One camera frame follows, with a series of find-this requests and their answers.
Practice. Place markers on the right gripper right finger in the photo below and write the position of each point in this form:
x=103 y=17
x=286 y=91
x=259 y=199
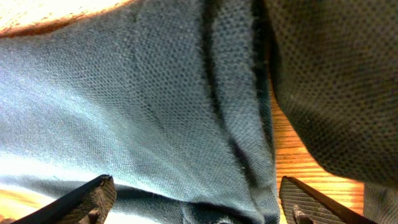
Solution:
x=303 y=204

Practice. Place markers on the black garment on right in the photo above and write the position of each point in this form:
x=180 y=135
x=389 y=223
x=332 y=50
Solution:
x=335 y=78

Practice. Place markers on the blue polo shirt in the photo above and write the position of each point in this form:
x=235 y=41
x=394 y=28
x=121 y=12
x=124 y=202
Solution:
x=168 y=97

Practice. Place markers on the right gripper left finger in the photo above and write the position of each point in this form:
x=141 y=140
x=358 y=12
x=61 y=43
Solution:
x=88 y=204

